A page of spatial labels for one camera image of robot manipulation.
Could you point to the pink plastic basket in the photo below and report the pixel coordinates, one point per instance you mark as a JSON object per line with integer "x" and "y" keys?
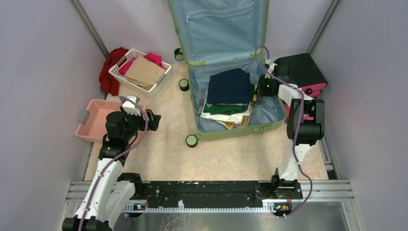
{"x": 92, "y": 118}

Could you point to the white plastic basket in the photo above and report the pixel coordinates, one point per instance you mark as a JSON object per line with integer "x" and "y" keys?
{"x": 114, "y": 71}

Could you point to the right aluminium corner post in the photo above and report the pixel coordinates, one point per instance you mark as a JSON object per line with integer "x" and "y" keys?
{"x": 325, "y": 21}

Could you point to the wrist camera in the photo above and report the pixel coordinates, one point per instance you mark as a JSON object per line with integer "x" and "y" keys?
{"x": 270, "y": 66}
{"x": 129, "y": 105}

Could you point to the red cloth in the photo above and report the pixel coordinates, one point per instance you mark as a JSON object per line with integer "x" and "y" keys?
{"x": 108, "y": 83}

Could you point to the green hard-shell suitcase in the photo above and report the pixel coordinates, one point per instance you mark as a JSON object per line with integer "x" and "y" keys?
{"x": 216, "y": 36}

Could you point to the tan folded cloth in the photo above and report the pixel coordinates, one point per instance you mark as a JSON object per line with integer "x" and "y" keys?
{"x": 144, "y": 80}

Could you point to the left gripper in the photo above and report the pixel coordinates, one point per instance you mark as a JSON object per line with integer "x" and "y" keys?
{"x": 151, "y": 117}

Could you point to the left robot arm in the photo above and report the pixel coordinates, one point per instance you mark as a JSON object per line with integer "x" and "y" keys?
{"x": 111, "y": 188}

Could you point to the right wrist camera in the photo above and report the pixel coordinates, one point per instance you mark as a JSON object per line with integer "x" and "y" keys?
{"x": 270, "y": 66}

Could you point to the left aluminium corner post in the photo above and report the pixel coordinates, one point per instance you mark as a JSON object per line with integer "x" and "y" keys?
{"x": 90, "y": 27}

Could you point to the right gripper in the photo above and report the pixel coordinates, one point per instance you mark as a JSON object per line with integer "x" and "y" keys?
{"x": 261, "y": 88}

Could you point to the magenta cloth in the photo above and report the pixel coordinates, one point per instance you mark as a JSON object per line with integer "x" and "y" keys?
{"x": 153, "y": 59}

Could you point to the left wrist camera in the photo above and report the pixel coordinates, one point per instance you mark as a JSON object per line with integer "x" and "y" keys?
{"x": 129, "y": 105}

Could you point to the black and pink storage stack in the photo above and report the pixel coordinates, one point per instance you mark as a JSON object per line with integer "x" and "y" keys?
{"x": 302, "y": 71}

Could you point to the aluminium corner post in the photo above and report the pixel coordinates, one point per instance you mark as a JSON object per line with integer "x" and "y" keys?
{"x": 90, "y": 27}
{"x": 325, "y": 21}

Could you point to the green folded garment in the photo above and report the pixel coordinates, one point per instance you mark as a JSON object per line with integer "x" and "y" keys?
{"x": 224, "y": 109}

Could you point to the white folded garment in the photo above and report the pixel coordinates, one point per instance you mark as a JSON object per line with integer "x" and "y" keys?
{"x": 234, "y": 119}

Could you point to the navy blue garment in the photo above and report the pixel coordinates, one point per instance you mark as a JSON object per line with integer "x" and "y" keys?
{"x": 230, "y": 87}

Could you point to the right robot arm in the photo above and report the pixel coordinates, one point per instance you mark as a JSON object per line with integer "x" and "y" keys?
{"x": 305, "y": 126}

